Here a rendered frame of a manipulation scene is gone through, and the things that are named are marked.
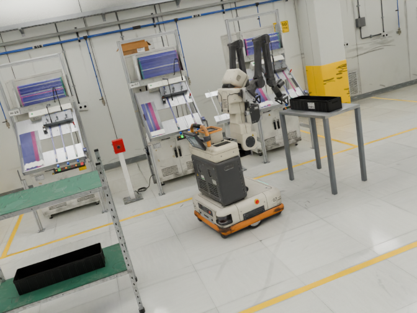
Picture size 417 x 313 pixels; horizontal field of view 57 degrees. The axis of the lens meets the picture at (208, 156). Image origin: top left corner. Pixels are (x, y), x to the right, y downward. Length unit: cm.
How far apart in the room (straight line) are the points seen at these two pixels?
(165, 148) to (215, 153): 190
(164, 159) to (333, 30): 384
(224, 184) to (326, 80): 427
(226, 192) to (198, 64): 378
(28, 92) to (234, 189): 281
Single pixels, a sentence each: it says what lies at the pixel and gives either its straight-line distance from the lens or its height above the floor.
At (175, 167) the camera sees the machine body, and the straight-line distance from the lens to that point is 513.
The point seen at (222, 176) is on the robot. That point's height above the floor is 56.
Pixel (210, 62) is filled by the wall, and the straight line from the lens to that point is 682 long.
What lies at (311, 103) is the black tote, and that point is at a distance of 402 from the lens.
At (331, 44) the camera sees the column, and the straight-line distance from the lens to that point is 725.
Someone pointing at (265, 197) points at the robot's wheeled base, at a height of 24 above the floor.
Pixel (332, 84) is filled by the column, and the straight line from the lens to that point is 727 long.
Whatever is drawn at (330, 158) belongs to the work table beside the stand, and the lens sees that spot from 386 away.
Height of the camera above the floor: 164
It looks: 16 degrees down
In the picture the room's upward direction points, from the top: 12 degrees counter-clockwise
